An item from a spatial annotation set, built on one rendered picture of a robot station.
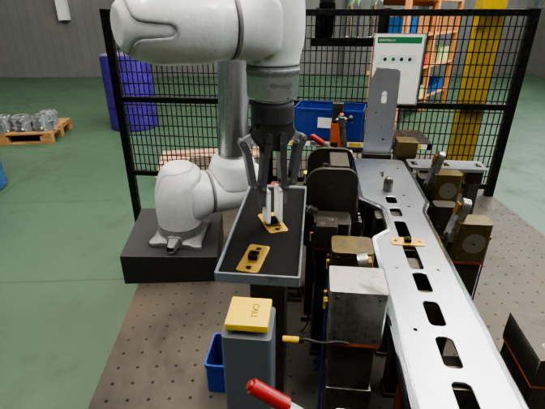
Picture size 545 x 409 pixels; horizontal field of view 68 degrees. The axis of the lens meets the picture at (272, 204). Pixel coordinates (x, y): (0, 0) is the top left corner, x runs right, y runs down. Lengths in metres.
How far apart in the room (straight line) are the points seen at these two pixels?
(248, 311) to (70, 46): 11.43
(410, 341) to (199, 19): 0.64
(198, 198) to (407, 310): 0.77
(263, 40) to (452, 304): 0.63
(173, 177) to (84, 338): 1.31
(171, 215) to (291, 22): 0.87
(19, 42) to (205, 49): 11.79
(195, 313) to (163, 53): 0.88
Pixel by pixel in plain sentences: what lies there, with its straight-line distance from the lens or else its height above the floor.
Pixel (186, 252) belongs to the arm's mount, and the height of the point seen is 0.80.
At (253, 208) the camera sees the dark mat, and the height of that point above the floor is 1.16.
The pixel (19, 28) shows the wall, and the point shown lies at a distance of 12.32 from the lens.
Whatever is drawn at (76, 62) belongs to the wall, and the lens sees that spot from 11.88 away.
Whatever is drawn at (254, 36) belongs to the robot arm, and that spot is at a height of 1.51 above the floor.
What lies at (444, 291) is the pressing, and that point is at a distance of 0.96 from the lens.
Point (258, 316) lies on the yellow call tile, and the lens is 0.58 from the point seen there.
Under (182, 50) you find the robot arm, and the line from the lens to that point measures 0.61.
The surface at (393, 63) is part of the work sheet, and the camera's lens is 1.98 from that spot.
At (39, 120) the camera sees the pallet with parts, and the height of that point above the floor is 0.29.
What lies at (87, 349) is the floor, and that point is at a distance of 2.36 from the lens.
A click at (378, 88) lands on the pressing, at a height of 1.27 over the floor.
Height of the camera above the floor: 1.54
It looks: 26 degrees down
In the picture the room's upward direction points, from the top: straight up
